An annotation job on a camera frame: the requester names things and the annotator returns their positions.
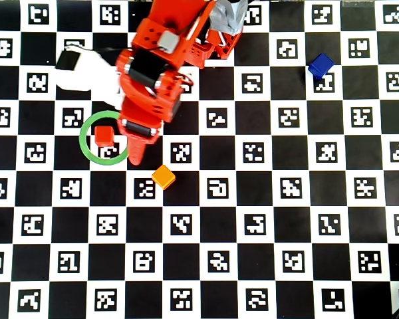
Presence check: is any small grey plastic box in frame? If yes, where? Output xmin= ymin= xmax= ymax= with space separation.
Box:
xmin=158 ymin=31 xmax=181 ymax=53

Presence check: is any orange cube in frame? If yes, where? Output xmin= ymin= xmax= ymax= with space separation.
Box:
xmin=151 ymin=164 xmax=176 ymax=191

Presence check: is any green plastic ring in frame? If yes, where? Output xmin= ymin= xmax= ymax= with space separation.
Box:
xmin=78 ymin=110 xmax=130 ymax=166

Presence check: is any grey duct tape wad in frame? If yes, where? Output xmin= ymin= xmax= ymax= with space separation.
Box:
xmin=209 ymin=0 xmax=249 ymax=34

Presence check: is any red robot base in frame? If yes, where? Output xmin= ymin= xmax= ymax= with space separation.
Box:
xmin=186 ymin=28 xmax=243 ymax=69

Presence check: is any red cube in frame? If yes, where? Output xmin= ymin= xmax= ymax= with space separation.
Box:
xmin=94 ymin=125 xmax=116 ymax=148

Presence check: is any blue cube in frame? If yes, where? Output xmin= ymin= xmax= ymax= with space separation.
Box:
xmin=307 ymin=53 xmax=335 ymax=80

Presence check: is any clear adhesive tape strip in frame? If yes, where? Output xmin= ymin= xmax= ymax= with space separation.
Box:
xmin=340 ymin=0 xmax=376 ymax=8

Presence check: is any thin black camera cable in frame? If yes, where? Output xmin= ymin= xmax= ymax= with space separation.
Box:
xmin=65 ymin=1 xmax=217 ymax=54

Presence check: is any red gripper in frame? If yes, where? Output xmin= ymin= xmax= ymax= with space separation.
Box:
xmin=120 ymin=99 xmax=173 ymax=166

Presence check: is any black white marker checkerboard mat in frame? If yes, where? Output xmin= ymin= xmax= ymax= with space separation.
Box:
xmin=0 ymin=0 xmax=399 ymax=319

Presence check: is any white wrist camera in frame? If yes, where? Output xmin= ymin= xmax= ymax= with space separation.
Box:
xmin=55 ymin=45 xmax=126 ymax=104

